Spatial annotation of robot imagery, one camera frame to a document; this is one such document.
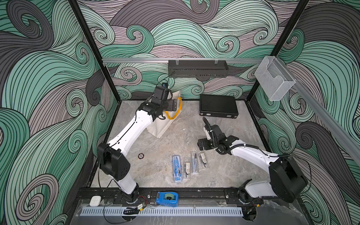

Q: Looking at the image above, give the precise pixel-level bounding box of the clear case gold label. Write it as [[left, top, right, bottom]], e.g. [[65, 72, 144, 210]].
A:
[[200, 152, 207, 168]]

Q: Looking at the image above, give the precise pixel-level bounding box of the clear case red label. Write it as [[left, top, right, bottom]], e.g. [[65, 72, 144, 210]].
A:
[[191, 151, 199, 174]]

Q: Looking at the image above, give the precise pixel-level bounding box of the clear case beige label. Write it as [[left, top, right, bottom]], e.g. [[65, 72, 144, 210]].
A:
[[184, 161, 191, 179]]

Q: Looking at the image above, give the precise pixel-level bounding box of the blue compass set case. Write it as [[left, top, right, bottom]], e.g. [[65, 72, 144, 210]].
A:
[[172, 155, 182, 182]]

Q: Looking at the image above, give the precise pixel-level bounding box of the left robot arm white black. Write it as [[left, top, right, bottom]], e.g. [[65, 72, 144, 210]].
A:
[[97, 83, 182, 199]]

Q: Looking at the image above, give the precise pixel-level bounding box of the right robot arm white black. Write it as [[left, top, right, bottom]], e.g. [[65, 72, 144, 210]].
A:
[[197, 124, 308, 203]]

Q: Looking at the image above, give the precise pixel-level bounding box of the white canvas tote bag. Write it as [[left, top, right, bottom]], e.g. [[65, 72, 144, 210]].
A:
[[146, 91, 182, 139]]

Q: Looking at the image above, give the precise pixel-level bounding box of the black ribbed hard case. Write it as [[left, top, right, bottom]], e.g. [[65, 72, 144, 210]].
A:
[[199, 94, 239, 119]]

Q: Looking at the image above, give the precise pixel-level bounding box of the white earbuds case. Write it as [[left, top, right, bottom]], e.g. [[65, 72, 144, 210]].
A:
[[89, 196, 102, 207]]

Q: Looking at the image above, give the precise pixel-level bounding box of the black wall tray shelf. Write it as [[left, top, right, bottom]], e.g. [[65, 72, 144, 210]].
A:
[[168, 61, 229, 79]]

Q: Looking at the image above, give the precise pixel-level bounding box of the aluminium wall rail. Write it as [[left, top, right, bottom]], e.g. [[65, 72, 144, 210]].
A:
[[102, 57, 263, 64]]

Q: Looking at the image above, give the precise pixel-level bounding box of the clear acrylic wall holder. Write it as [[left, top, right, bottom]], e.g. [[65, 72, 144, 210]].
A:
[[255, 56, 296, 101]]

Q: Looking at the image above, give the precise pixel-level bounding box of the black corner frame post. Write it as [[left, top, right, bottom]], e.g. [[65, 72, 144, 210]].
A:
[[246, 0, 310, 102]]

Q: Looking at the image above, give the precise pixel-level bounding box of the white slotted cable duct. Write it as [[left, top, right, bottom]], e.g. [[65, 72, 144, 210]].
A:
[[80, 207, 243, 217]]

